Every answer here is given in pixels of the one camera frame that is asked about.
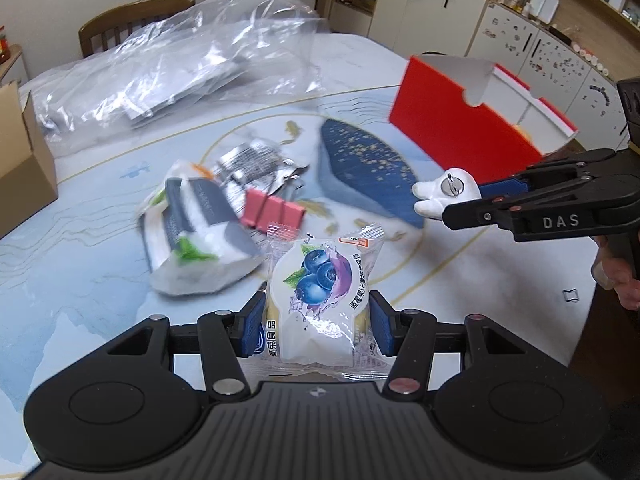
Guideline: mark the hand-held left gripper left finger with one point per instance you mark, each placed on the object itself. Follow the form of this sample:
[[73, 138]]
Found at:
[[255, 320]]

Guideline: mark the pink binder clip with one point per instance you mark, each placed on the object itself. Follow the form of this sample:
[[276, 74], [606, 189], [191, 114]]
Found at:
[[270, 210]]

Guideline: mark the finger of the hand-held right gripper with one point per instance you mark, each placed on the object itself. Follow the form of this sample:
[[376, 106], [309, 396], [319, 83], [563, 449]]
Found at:
[[475, 215], [500, 187]]

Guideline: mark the wooden chair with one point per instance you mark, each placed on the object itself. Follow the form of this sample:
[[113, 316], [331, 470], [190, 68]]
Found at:
[[125, 15]]

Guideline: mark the silver foil packet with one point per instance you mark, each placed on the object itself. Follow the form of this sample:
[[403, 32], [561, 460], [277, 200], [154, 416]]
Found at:
[[250, 160]]

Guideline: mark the white cabinet unit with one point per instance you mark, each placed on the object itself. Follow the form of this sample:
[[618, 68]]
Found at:
[[440, 5]]

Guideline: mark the white green snack bag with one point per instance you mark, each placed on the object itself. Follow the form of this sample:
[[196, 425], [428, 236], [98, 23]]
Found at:
[[200, 240]]

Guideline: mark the person's right hand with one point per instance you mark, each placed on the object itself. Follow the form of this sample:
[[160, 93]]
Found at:
[[607, 275]]

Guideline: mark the red cardboard box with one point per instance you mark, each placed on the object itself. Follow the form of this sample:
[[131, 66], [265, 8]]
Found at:
[[430, 110]]

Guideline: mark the clear plastic bag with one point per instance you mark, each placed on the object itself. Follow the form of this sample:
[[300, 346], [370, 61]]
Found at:
[[175, 60]]

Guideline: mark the brown cardboard box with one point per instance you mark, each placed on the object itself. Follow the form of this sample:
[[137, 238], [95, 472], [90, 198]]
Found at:
[[25, 180]]

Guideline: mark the white blue patterned desktop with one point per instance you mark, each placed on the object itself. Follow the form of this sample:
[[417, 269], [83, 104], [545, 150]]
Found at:
[[100, 285]]

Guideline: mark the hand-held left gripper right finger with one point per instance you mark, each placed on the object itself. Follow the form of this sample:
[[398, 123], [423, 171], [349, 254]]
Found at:
[[382, 327]]

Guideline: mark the white side cabinet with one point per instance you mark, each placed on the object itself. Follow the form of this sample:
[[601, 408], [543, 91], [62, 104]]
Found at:
[[12, 67]]

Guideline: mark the blueberry bread packet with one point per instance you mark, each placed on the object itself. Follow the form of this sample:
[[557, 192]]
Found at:
[[320, 300]]

